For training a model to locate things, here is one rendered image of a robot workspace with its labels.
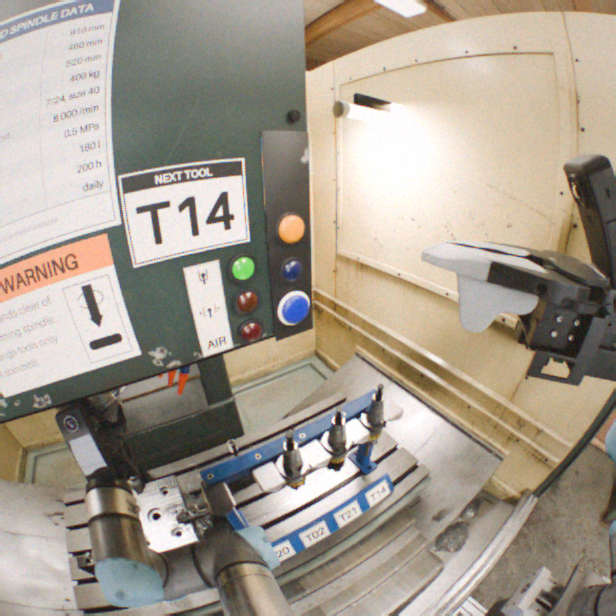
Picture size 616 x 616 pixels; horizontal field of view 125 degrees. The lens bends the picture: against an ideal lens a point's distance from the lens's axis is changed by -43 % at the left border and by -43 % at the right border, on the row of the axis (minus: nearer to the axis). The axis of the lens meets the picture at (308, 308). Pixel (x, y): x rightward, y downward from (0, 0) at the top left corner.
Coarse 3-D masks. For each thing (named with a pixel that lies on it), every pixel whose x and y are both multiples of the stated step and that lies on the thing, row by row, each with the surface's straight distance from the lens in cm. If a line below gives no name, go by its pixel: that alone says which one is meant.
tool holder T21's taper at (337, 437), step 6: (330, 426) 59; (336, 426) 57; (342, 426) 58; (330, 432) 59; (336, 432) 58; (342, 432) 59; (330, 438) 60; (336, 438) 60; (342, 438) 60; (330, 444) 62; (336, 444) 61; (342, 444) 61
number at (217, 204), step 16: (176, 192) 22; (192, 192) 22; (208, 192) 23; (224, 192) 23; (176, 208) 22; (192, 208) 23; (208, 208) 23; (224, 208) 23; (176, 224) 22; (192, 224) 23; (208, 224) 23; (224, 224) 23; (240, 224) 24; (176, 240) 23; (192, 240) 23; (208, 240) 23
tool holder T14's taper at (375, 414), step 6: (372, 402) 63; (378, 402) 62; (372, 408) 64; (378, 408) 63; (366, 414) 67; (372, 414) 65; (378, 414) 65; (366, 420) 67; (372, 420) 66; (378, 420) 66
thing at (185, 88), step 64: (0, 0) 33; (64, 0) 30; (128, 0) 28; (192, 0) 28; (256, 0) 30; (128, 64) 25; (192, 64) 25; (256, 64) 26; (128, 128) 23; (192, 128) 23; (256, 128) 25; (256, 192) 24; (128, 256) 23; (192, 256) 23; (256, 256) 25; (192, 320) 25; (64, 384) 28; (128, 384) 28
